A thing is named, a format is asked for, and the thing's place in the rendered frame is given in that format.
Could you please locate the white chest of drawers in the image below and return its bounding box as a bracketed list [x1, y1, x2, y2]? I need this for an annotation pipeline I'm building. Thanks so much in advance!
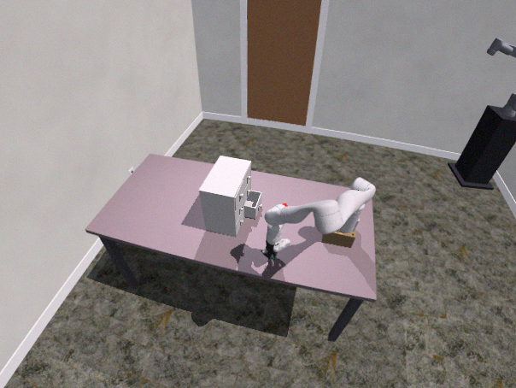
[199, 156, 251, 237]

